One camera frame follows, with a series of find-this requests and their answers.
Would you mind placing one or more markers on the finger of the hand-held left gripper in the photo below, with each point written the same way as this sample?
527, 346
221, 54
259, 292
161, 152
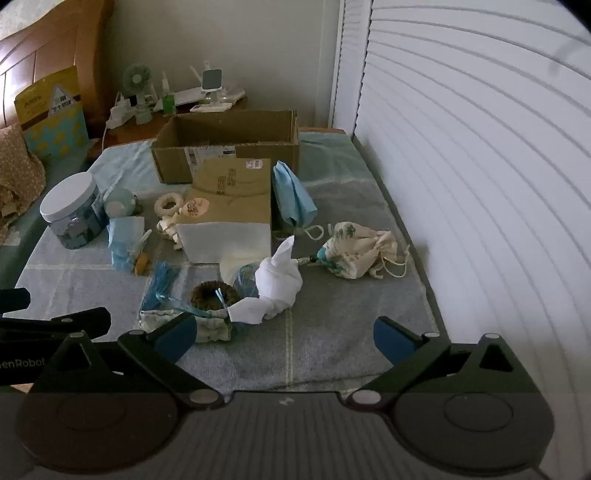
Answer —
51, 323
14, 297

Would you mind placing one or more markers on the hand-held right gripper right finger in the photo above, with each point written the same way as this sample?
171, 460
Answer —
392, 341

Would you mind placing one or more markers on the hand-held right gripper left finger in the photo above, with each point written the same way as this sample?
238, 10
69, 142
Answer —
178, 337

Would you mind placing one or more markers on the patterned fabric pouch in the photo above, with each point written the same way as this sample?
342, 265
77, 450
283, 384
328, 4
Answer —
212, 327

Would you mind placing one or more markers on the dark round woven basket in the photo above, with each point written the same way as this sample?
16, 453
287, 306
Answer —
201, 300

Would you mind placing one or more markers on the blue raffia bundle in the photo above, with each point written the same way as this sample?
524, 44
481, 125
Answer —
161, 281

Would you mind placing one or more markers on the cream knotted cloth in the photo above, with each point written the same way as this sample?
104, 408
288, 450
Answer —
168, 230

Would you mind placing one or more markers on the blue mask packet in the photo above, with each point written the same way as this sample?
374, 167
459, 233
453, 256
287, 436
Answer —
123, 240

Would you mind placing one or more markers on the white cloth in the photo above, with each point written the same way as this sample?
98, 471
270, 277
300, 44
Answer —
279, 281

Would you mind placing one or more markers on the cream scrunchie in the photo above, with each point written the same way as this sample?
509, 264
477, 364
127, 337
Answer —
159, 205

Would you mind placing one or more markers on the blue round plush toy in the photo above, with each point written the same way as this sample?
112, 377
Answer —
117, 203

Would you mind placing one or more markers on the blue face mask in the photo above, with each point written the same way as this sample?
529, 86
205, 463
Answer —
291, 194

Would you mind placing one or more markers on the jar with white lid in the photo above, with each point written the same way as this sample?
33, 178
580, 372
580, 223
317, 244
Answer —
69, 203

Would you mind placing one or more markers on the brown floral cloth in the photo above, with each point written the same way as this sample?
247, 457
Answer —
18, 175

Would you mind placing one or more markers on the teal bed sheet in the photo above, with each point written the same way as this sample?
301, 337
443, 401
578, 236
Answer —
55, 170

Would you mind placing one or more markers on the small closed cardboard box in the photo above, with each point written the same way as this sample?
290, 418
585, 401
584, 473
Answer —
231, 203

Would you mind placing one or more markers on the yellow snack bag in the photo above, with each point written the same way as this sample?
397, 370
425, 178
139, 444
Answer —
55, 120

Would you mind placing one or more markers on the wooden nightstand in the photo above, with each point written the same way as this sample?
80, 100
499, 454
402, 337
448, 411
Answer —
134, 131

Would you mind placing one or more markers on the white power strip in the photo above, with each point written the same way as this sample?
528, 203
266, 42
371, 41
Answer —
119, 115

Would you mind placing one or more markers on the green spray bottle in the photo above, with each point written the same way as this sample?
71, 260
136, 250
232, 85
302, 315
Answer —
167, 102

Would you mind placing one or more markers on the white router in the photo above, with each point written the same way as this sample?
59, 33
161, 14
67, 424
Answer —
189, 98

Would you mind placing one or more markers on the green desk fan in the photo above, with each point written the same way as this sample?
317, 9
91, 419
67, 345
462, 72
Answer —
136, 78

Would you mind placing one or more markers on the wooden headboard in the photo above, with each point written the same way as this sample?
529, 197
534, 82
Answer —
55, 46

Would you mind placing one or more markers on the white device with dark screen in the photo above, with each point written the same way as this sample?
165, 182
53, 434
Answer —
212, 79

